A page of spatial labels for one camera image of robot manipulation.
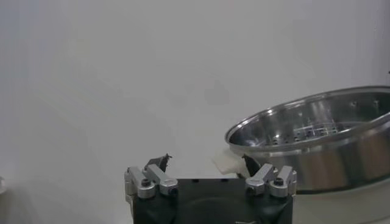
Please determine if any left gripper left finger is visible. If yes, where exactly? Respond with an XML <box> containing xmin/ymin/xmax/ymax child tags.
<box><xmin>124</xmin><ymin>153</ymin><xmax>179</xmax><ymax>200</ymax></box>

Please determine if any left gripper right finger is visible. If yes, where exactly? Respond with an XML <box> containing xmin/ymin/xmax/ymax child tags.
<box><xmin>242</xmin><ymin>154</ymin><xmax>298</xmax><ymax>198</ymax></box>

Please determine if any stainless steel steamer basket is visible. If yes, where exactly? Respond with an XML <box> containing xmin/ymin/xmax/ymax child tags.
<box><xmin>224</xmin><ymin>85</ymin><xmax>390</xmax><ymax>195</ymax></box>

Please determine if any white electric cooker pot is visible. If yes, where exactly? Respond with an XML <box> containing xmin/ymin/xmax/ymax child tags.
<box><xmin>212</xmin><ymin>148</ymin><xmax>390</xmax><ymax>224</ymax></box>

